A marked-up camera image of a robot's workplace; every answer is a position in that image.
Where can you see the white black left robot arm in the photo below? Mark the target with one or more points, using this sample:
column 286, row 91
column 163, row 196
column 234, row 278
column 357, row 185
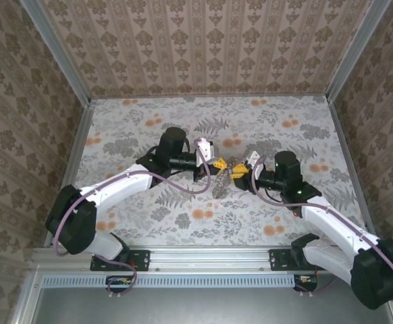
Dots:
column 125, row 184

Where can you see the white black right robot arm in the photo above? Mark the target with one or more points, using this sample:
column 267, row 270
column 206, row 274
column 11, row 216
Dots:
column 331, row 222

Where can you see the floral table cover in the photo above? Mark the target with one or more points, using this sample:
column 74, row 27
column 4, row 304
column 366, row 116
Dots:
column 196, row 118

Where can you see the grey metal panel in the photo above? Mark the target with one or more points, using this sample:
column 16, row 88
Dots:
column 210, row 307

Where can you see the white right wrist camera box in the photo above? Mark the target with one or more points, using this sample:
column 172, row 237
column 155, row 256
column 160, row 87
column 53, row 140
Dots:
column 254, row 158

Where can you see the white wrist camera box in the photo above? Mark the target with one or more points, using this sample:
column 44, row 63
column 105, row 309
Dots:
column 205, row 150
column 254, row 158

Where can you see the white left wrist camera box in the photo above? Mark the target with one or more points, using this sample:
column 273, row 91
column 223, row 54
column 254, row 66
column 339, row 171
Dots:
column 205, row 150

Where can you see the thin aluminium frame rail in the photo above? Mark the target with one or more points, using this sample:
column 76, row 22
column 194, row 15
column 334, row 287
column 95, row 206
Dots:
column 343, row 141
column 210, row 96
column 78, row 145

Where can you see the wide aluminium base rail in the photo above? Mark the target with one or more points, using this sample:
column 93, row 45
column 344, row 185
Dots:
column 210, row 258

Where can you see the aluminium frame post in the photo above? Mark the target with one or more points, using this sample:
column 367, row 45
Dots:
column 355, row 50
column 56, row 54

